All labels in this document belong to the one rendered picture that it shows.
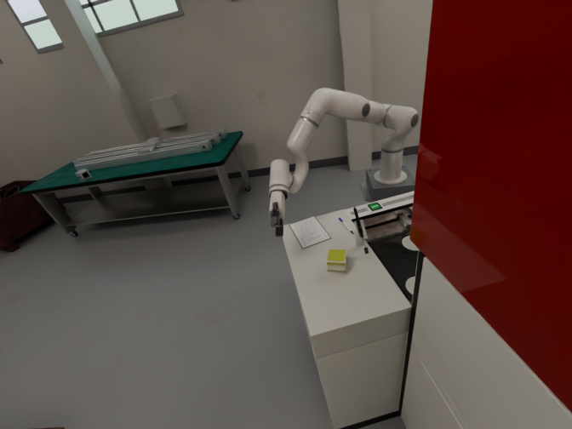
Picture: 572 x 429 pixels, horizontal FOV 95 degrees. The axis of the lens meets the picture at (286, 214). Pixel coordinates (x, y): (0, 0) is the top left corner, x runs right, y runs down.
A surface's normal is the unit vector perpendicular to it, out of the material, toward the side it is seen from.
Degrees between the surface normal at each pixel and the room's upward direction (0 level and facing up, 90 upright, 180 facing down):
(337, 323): 0
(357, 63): 90
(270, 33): 90
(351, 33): 90
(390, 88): 90
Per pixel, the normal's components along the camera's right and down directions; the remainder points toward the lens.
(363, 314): -0.19, -0.80
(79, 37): -0.08, 0.58
